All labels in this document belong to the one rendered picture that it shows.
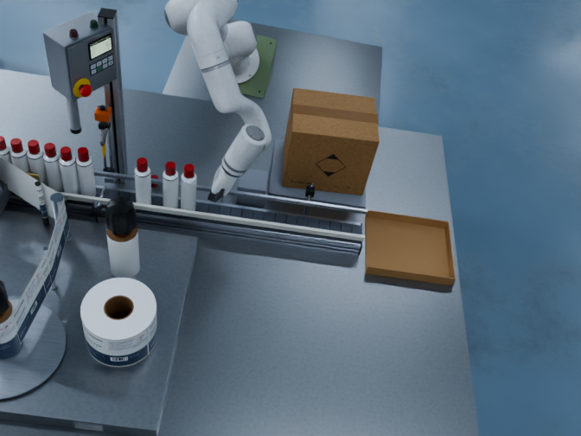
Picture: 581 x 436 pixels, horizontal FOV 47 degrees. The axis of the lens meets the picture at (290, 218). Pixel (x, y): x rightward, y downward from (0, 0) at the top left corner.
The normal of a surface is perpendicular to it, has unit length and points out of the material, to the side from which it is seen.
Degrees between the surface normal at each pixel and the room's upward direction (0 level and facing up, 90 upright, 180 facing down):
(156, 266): 0
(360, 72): 0
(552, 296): 0
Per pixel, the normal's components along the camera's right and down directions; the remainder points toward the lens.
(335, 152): -0.03, 0.75
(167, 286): 0.13, -0.66
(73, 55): 0.77, 0.54
